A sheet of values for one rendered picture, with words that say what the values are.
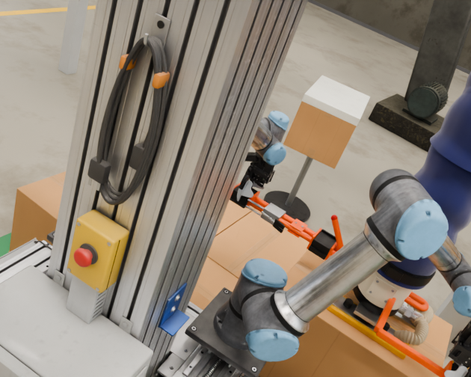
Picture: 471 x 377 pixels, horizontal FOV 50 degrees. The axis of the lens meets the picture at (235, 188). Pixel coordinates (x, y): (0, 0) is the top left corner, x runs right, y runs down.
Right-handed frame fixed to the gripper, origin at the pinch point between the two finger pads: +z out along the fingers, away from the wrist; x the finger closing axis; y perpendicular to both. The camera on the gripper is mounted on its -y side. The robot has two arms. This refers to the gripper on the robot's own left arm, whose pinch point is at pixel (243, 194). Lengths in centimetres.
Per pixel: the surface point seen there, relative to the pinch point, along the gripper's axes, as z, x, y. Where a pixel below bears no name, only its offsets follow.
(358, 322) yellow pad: 12, -13, 59
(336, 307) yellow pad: 11, -13, 51
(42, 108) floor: 108, 122, -230
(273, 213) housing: -1.1, -2.5, 14.5
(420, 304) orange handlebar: 0, -1, 73
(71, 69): 105, 193, -272
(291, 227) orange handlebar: -0.1, -2.5, 23.0
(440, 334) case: 14, 10, 86
